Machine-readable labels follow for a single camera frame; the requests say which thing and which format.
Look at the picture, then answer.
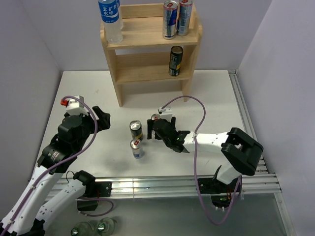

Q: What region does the wooden two-tier shelf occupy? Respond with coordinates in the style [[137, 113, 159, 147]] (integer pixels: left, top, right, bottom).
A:
[[100, 3, 203, 107]]

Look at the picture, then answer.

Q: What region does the clear water bottle blue label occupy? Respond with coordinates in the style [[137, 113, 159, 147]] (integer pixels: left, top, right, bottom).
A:
[[98, 0, 123, 44]]

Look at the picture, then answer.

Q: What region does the green glass bottle right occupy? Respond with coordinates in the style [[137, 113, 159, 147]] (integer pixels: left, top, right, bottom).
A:
[[96, 217, 118, 236]]

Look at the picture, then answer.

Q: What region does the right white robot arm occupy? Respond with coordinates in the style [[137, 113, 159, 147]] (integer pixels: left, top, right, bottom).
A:
[[147, 116, 263, 192]]

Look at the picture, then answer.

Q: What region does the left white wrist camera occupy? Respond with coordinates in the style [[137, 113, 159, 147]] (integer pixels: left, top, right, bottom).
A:
[[61, 98, 88, 116]]

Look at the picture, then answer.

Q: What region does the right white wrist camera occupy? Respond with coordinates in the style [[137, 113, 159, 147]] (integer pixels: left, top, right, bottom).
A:
[[158, 106, 173, 122]]

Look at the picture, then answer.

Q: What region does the green glass bottle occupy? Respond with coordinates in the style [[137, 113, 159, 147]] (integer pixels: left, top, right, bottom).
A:
[[96, 217, 118, 236], [70, 221, 95, 236]]

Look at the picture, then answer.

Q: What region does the black can yellow label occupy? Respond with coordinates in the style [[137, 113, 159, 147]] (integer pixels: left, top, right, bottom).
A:
[[129, 120, 143, 140]]

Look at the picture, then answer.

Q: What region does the aluminium rail frame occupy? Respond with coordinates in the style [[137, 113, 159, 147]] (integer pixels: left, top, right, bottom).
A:
[[46, 70, 296, 236]]

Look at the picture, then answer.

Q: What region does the silver blue can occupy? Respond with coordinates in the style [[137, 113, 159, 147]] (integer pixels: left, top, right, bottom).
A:
[[177, 0, 193, 36], [130, 139, 143, 159], [162, 0, 178, 39], [151, 114, 160, 135]]

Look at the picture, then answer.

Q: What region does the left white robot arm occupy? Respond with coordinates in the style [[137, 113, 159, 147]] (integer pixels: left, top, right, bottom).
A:
[[0, 105, 110, 236]]

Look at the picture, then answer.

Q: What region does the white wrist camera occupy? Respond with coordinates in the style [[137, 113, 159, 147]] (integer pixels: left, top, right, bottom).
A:
[[61, 98, 88, 116], [158, 106, 173, 122]]

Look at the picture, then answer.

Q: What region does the green glass bottle left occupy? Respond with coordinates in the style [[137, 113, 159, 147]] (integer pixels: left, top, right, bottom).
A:
[[70, 221, 95, 236]]

